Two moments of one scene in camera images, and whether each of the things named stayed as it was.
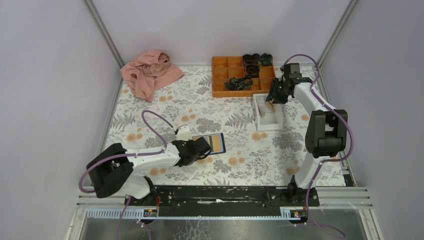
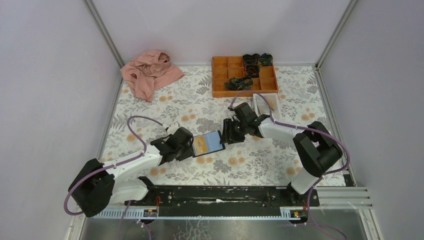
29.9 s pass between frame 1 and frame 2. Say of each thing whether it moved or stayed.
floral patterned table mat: stayed
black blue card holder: stayed
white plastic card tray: stayed
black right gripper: moved
